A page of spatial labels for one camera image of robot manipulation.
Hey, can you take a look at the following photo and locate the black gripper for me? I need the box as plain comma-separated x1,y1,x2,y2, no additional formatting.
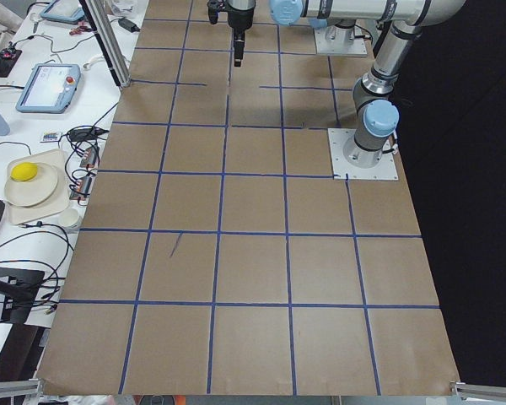
228,7,253,68

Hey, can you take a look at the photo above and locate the black device on stand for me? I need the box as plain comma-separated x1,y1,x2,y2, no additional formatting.
0,267,45,324

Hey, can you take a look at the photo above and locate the black power adapter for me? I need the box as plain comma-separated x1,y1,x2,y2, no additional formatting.
117,18,140,33

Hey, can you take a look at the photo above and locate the blue far teach pendant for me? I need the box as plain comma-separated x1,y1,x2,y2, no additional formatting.
40,0,84,24

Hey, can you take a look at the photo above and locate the blue teach pendant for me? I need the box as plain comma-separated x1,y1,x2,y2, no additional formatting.
40,0,84,24
16,63,81,114

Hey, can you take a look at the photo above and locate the blue near teach pendant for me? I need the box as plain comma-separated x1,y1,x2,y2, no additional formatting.
16,63,81,114

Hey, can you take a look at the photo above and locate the small colourful card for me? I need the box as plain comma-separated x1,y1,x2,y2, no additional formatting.
40,132,62,143

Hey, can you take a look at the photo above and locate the cream square tray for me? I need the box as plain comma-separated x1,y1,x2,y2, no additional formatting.
4,148,69,225

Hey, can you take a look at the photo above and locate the white paper cup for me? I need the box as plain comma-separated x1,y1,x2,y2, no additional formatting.
58,208,83,232

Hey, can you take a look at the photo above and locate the yellow lemon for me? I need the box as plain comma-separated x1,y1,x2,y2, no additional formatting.
10,162,38,182

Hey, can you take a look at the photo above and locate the cream round plate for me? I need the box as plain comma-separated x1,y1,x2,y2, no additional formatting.
4,163,58,207

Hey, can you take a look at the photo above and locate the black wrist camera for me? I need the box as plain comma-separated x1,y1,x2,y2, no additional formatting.
207,0,226,24

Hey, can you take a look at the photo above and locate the aluminium frame post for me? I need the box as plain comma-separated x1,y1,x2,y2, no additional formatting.
79,0,131,88

